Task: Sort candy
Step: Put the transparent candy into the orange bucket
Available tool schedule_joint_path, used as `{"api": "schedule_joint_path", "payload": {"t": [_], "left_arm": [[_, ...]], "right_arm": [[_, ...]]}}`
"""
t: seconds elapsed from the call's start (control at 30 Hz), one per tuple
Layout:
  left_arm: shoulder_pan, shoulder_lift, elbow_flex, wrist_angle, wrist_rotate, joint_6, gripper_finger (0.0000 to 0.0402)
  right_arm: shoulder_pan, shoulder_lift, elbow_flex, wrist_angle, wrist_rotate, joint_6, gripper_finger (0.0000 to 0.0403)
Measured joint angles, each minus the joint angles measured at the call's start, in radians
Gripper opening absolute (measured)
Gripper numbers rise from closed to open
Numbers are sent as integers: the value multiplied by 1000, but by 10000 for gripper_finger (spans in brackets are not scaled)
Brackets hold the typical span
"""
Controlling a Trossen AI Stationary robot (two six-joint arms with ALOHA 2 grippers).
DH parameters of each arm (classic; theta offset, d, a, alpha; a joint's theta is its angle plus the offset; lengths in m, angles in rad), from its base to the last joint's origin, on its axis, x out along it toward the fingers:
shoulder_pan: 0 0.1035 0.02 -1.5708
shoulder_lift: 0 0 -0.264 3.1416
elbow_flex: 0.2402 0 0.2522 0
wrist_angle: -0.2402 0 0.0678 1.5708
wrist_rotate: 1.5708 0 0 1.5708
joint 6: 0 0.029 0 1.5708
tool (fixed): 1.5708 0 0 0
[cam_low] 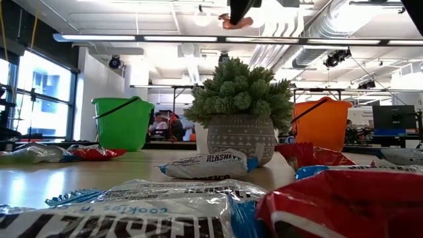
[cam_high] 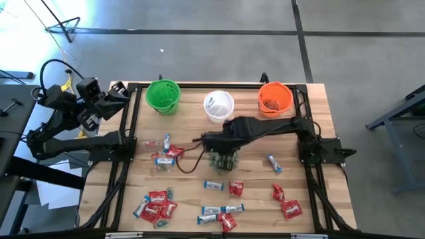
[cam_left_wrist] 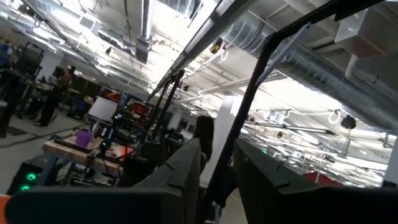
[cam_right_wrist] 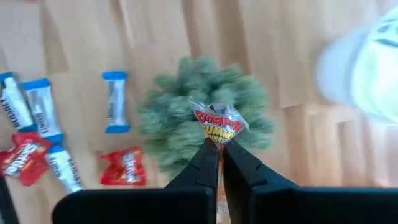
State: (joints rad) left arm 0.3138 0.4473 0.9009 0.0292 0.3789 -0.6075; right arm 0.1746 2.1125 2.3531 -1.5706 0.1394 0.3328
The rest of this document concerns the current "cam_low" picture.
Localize red Skittles candy pack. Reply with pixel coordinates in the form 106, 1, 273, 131
256, 170, 423, 238
276, 141, 356, 173
67, 144, 127, 162

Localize clear-wrapped green gummy candy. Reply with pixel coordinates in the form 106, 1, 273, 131
0, 154, 40, 165

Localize artificial green potted plant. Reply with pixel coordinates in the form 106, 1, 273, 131
183, 58, 295, 167

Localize person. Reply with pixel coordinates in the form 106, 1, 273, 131
148, 112, 173, 139
168, 114, 188, 141
344, 118, 356, 145

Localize long white LED light bar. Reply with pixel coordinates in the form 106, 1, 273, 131
52, 32, 423, 47

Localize orange plastic bucket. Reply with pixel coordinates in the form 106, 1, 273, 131
292, 97, 354, 152

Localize green plastic bucket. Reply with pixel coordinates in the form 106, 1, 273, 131
91, 95, 155, 152

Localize black computer monitor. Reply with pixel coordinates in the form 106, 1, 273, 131
372, 104, 418, 137

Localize large glass window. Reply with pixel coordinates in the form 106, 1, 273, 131
0, 49, 79, 141

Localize black tripod stand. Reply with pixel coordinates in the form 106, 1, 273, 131
19, 87, 46, 141

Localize silver ventilation duct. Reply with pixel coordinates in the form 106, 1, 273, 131
292, 0, 364, 69

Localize black metal workbench frame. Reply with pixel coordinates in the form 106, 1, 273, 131
130, 84, 199, 113

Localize yellow power cable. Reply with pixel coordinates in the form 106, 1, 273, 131
30, 6, 40, 50

